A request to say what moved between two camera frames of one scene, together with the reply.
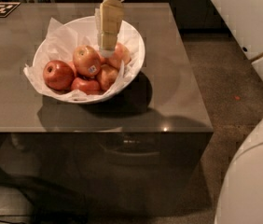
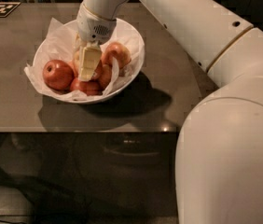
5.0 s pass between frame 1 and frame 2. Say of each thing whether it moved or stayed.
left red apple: stayed
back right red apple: stayed
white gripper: moved
